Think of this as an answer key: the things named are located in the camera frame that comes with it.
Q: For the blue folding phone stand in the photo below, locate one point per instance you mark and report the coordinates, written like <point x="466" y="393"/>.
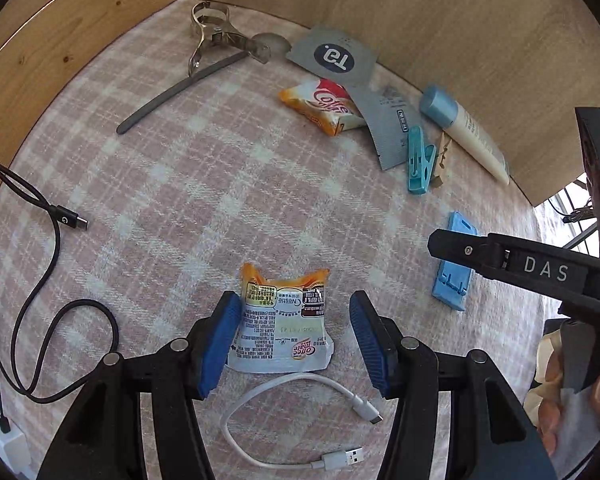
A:
<point x="452" y="281"/>

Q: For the teal plastic clothespin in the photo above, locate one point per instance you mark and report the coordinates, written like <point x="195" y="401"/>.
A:
<point x="420" y="161"/>

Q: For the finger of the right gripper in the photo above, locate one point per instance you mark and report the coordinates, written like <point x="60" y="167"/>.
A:
<point x="475" y="252"/>

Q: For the white charger block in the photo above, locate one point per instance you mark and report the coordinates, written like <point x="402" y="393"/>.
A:
<point x="15" y="453"/>

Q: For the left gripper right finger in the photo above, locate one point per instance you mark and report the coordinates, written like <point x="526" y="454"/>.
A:
<point x="406" y="370"/>

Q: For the bronze metal hair claw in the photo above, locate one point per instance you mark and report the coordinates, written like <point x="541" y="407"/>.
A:
<point x="211" y="22"/>

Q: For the orange coffee mate sachet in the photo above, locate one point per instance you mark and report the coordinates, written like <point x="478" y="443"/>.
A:
<point x="326" y="104"/>

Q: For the white coffee creamer sachet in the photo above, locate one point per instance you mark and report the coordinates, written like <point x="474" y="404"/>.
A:
<point x="283" y="325"/>

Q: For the wooden clothespin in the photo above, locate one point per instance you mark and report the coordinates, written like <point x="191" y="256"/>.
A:
<point x="441" y="164"/>

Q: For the person's right hand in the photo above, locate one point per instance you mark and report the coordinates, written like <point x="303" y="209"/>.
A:
<point x="566" y="414"/>

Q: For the wooden board backdrop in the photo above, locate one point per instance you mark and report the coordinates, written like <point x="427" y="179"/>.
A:
<point x="520" y="67"/>

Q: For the pink plaid table cloth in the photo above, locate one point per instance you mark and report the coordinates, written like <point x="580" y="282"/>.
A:
<point x="222" y="175"/>

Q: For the cream tube blue cap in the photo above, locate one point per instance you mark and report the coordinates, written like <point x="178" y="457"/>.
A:
<point x="464" y="129"/>

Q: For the grey foil sachet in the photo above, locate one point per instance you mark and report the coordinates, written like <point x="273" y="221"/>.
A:
<point x="388" y="116"/>

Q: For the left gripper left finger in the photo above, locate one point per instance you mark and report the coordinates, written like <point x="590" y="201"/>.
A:
<point x="186" y="371"/>

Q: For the grey flat stick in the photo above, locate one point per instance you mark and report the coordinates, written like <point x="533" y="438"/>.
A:
<point x="177" y="88"/>

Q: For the grey T3 sachet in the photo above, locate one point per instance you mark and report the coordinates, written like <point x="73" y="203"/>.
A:
<point x="330" y="54"/>

